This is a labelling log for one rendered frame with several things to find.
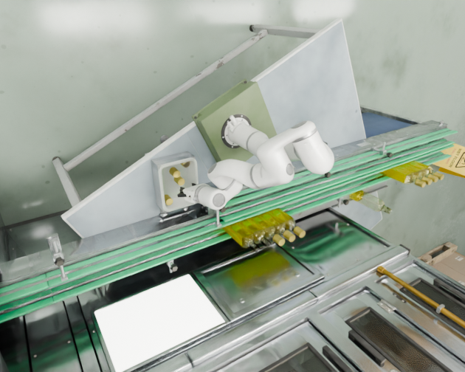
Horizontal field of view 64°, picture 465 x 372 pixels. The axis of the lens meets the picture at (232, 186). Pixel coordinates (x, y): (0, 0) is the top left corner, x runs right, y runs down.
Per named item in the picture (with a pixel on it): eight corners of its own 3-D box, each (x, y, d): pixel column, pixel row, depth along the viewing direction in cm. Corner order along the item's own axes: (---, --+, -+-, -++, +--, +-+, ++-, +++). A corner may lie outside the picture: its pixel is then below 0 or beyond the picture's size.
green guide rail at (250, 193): (215, 200, 166) (224, 208, 160) (215, 198, 165) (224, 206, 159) (446, 129, 245) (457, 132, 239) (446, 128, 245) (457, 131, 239)
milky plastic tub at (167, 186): (156, 205, 166) (164, 213, 159) (150, 159, 156) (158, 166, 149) (191, 195, 174) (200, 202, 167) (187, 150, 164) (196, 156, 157)
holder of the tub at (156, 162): (158, 214, 169) (164, 222, 163) (150, 159, 156) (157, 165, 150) (192, 204, 177) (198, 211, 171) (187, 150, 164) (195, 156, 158)
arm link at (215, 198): (232, 169, 131) (248, 185, 136) (218, 166, 140) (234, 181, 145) (206, 202, 128) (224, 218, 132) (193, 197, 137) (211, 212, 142)
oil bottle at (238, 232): (221, 227, 174) (245, 251, 158) (220, 218, 172) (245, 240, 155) (230, 224, 177) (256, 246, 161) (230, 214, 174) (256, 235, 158)
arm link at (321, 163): (303, 124, 125) (333, 118, 113) (320, 159, 129) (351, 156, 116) (275, 145, 120) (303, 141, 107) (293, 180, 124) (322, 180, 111)
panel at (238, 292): (90, 316, 143) (114, 385, 117) (88, 310, 142) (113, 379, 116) (276, 241, 184) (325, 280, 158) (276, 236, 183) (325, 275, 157)
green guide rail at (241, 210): (216, 214, 169) (225, 222, 163) (216, 212, 169) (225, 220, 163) (443, 139, 249) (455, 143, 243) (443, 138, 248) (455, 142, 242)
